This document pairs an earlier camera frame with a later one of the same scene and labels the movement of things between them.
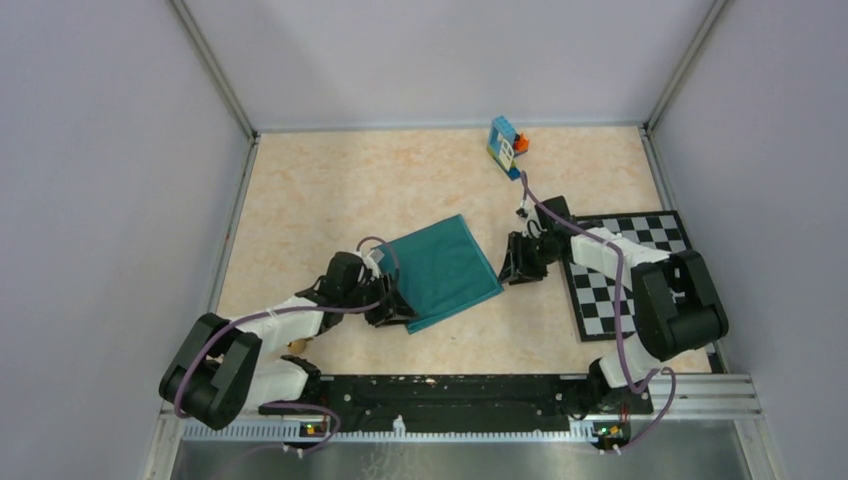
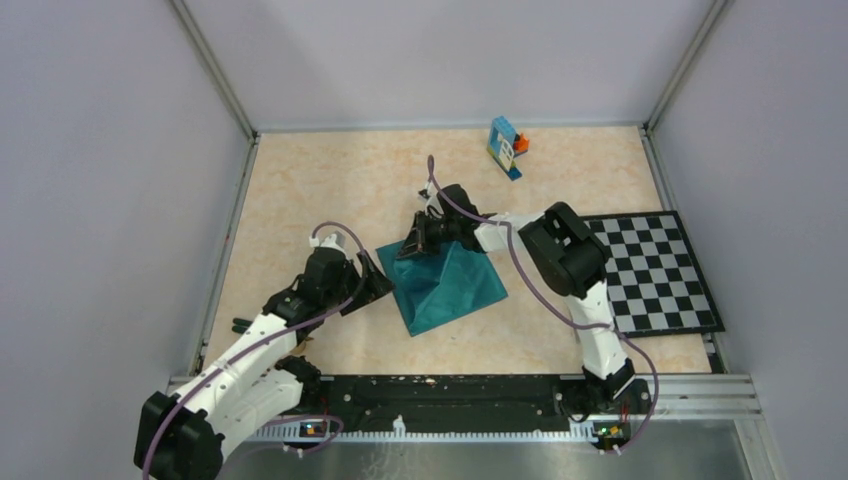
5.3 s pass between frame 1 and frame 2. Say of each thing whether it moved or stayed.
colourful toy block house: stayed
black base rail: stayed
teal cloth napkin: stayed
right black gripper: moved
